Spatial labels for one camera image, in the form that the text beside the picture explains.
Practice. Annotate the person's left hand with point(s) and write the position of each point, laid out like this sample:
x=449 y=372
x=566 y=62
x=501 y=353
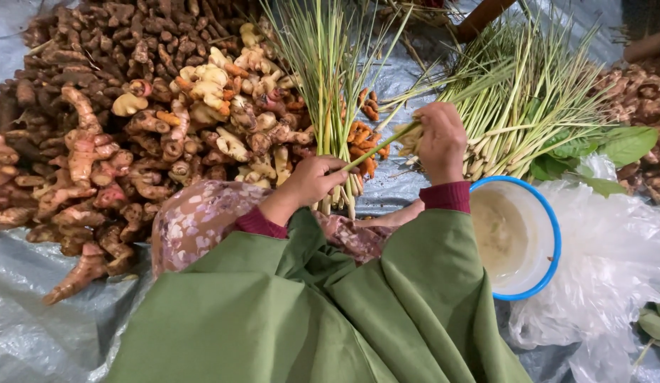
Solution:
x=303 y=186

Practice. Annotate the person's right hand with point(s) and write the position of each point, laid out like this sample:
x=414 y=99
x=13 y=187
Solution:
x=444 y=143

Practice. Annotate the person's left fingers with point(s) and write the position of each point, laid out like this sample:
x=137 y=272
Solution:
x=332 y=171

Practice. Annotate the person's right fingers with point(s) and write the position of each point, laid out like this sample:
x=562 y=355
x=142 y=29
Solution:
x=426 y=130

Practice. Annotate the green lemongrass leaf strip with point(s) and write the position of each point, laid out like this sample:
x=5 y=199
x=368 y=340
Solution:
x=380 y=144

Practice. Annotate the bundle of lemongrass stalks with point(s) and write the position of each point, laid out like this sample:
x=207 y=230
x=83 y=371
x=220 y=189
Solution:
x=327 y=95

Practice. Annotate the pile of orange turmeric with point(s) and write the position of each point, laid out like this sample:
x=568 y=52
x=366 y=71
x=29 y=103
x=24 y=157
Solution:
x=364 y=139

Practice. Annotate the person's bare foot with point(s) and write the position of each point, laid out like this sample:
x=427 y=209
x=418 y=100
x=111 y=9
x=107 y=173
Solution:
x=396 y=215

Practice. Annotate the heap of loose lemongrass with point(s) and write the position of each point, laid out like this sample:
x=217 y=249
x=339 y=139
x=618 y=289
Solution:
x=513 y=114

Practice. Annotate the brown wooden pole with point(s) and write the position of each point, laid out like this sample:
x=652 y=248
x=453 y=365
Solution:
x=481 y=18
x=649 y=47

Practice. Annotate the heap of pale ginger roots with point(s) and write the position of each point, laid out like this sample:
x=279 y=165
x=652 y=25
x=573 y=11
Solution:
x=223 y=101

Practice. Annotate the person's floral patterned skirt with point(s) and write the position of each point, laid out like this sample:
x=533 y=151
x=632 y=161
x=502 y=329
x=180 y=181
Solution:
x=197 y=218

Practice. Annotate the white bowl with blue rim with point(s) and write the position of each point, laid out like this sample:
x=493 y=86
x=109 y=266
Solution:
x=529 y=239

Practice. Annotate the person's green garment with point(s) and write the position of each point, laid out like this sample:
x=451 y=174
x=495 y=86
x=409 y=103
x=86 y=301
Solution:
x=308 y=319

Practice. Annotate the bunch of broad green leaves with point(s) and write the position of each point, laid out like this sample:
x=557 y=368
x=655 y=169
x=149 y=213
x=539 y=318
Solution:
x=627 y=144

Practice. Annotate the heap of tan ginger roots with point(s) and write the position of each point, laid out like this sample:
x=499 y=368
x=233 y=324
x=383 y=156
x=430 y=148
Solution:
x=641 y=98

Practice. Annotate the clear crumpled plastic bag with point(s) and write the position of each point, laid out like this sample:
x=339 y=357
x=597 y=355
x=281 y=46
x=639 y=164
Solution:
x=601 y=266

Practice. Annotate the heap of pinkish galangal roots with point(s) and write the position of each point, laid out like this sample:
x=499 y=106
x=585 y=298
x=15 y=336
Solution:
x=80 y=159

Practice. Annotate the heap of dark brown rhizomes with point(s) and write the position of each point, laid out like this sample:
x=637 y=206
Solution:
x=111 y=37

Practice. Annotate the small green leaf sprig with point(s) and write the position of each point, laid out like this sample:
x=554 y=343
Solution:
x=655 y=325

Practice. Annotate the grey plastic tarp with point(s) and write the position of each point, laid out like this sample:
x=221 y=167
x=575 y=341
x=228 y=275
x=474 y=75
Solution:
x=42 y=330

